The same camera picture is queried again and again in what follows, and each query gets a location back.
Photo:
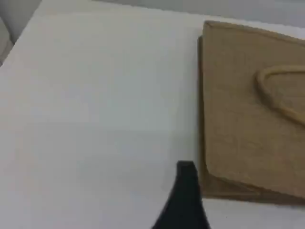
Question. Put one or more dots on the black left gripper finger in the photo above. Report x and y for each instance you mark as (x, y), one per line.
(184, 202)

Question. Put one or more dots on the brown fabric bag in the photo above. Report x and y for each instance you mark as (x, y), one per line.
(238, 119)

